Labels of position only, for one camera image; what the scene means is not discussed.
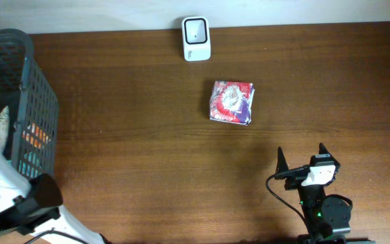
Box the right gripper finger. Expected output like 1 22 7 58
318 142 329 155
276 146 288 172

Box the red purple floral package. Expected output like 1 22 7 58
209 81 255 125

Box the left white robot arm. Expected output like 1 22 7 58
0 153 109 244

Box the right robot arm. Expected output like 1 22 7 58
274 144 353 243

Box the white barcode scanner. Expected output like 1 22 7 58
181 16 211 62

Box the grey plastic mesh basket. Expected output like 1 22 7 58
0 29 59 179

